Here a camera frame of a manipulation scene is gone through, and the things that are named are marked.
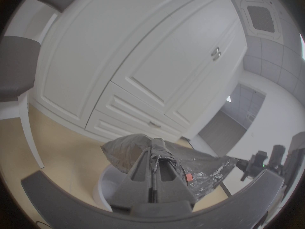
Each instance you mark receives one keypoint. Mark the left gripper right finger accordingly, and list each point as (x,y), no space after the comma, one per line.
(176,194)

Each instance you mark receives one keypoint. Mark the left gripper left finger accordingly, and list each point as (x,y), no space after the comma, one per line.
(125,195)

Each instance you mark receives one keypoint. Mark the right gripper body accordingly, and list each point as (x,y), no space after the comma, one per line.
(258,169)

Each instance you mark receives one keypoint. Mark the black plastic bag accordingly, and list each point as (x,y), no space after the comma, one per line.
(205,166)

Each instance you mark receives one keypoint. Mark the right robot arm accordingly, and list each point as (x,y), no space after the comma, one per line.
(278,155)

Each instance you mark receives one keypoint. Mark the white trash bin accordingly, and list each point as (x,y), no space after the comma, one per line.
(107,185)

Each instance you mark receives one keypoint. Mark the grey curtain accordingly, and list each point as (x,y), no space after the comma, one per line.
(221,135)

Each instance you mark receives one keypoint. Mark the white wardrobe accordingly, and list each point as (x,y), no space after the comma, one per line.
(143,56)

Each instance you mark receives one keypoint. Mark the ceiling air conditioner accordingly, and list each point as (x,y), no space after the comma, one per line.
(261,18)

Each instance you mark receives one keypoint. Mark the grey padded white chair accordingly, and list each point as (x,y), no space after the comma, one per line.
(16,65)

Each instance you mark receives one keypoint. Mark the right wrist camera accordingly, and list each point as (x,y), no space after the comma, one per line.
(260,157)

